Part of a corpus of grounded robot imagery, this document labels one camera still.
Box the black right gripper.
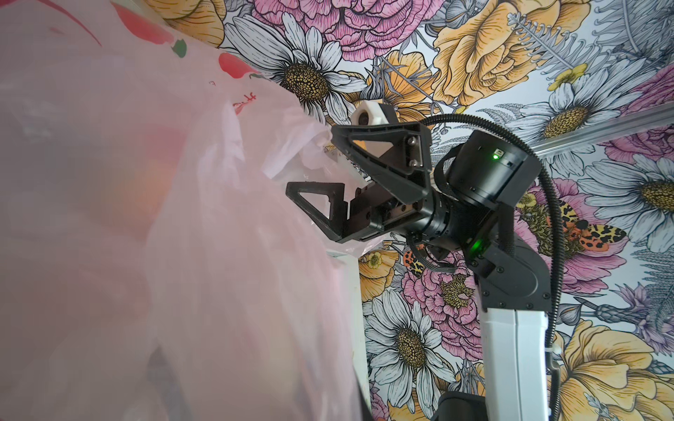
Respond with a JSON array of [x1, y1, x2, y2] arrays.
[[285, 122, 461, 250]]

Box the pink plastic bag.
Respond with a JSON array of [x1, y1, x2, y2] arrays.
[[1, 1, 368, 420]]

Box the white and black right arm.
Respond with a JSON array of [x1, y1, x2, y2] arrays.
[[286, 115, 563, 420]]

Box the black corrugated right cable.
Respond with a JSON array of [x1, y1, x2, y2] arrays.
[[418, 112, 567, 421]]

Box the aluminium corner post right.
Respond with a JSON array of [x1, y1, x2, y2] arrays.
[[530, 103, 673, 157]]

